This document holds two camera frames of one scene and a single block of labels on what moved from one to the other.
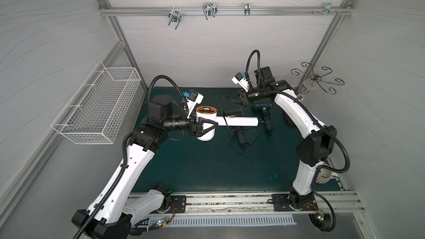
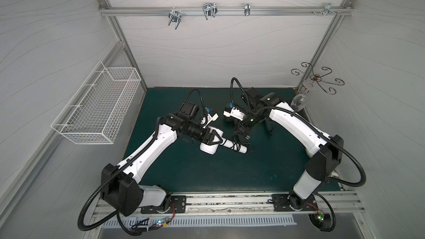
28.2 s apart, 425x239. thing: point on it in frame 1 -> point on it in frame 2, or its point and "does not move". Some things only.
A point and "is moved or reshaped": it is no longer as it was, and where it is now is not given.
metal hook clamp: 174,15 does not move
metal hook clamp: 210,9 does not move
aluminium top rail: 287,11 does not move
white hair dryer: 210,113 is moved or reshaped
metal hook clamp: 247,9 does not move
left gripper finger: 207,130 -> 212,143
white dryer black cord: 229,135 -> 236,146
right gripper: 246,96 -> 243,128
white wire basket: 96,112 does not move
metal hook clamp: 327,9 does not move
